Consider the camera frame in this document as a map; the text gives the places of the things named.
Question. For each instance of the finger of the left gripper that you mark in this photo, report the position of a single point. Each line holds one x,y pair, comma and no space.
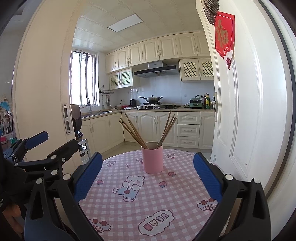
30,143
53,161

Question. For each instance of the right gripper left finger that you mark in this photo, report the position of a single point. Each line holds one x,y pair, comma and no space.
53,211

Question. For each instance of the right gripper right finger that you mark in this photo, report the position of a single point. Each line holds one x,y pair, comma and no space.
242,211

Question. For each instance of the lower kitchen cabinets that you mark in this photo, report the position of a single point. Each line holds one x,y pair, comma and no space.
192,131

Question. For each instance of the kitchen cabinets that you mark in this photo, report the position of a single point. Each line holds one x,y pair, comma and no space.
192,131
189,51

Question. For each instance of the upper kitchen cabinets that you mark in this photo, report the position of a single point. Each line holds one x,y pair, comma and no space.
189,51

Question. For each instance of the left hand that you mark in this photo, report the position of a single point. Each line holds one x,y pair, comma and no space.
11,213

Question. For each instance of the metal shelf rack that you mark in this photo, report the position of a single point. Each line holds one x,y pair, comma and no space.
84,151

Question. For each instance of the door latch plate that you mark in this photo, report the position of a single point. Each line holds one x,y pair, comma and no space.
67,118

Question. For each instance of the sink faucet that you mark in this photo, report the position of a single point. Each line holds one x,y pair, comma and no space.
89,105

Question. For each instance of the pink checkered tablecloth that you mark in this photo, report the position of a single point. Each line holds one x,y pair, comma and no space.
125,203

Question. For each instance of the white door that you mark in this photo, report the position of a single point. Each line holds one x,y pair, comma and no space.
255,119

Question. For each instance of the window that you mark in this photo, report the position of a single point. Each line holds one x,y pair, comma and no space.
83,80

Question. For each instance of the black kettle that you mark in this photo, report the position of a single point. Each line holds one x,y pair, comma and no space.
133,103

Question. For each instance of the pink cylindrical utensil holder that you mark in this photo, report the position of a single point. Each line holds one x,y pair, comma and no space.
152,158

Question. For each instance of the gas stove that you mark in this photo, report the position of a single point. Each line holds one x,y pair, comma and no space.
156,106

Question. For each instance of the black wok with lid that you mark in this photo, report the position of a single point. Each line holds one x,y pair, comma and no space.
151,99

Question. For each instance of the green bottle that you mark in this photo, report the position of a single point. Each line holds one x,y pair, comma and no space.
208,101

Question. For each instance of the green electric cooker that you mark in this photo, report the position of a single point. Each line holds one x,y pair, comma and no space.
196,102

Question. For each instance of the range hood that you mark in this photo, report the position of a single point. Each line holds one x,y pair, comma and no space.
157,69

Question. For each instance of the ceiling light panel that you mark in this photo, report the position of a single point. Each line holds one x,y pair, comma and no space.
126,23

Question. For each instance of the red fu door decoration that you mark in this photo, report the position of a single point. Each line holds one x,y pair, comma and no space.
225,36

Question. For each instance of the wall utensil rack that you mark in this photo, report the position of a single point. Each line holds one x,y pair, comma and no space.
105,98

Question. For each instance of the door handle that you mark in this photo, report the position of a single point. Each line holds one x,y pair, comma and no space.
216,105

